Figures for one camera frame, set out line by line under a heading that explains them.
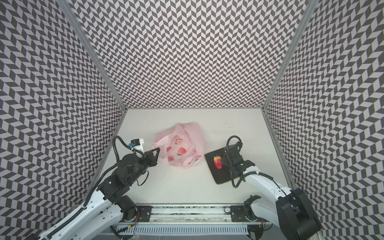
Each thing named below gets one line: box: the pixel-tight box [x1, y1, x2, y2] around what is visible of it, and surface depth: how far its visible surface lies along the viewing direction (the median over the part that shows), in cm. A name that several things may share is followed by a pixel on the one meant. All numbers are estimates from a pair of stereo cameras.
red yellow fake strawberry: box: [213, 156, 223, 170], surface depth 88 cm
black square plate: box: [204, 147, 232, 184], surface depth 89 cm
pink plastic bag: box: [152, 122, 205, 169], surface depth 87 cm
